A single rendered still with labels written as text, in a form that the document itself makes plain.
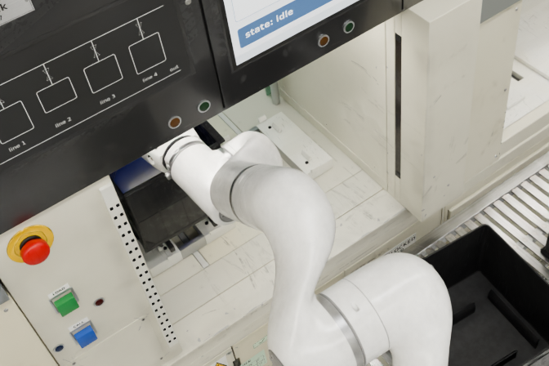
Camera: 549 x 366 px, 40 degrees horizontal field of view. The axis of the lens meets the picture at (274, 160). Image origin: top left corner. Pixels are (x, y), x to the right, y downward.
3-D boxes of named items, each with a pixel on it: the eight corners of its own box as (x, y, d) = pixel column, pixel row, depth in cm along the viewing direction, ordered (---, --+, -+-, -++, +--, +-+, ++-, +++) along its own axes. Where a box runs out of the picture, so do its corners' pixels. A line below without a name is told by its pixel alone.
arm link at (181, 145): (174, 193, 134) (165, 184, 135) (215, 167, 137) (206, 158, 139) (163, 161, 128) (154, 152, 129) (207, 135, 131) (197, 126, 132)
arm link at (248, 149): (309, 121, 106) (241, 122, 134) (218, 190, 102) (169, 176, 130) (342, 172, 108) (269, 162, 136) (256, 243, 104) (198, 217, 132)
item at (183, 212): (144, 269, 155) (98, 164, 132) (102, 209, 167) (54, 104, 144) (244, 209, 162) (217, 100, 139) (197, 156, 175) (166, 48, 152)
